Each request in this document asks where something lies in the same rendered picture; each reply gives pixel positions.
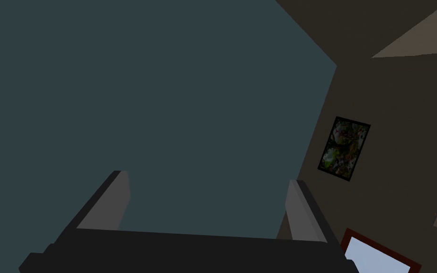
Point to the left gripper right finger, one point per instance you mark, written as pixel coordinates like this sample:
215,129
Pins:
305,216

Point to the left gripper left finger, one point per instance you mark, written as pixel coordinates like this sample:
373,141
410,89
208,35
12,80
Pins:
106,206

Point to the black framed floral picture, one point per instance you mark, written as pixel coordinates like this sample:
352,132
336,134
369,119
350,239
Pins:
344,148

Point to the red framed window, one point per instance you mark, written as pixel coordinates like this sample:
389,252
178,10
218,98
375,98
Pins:
376,256

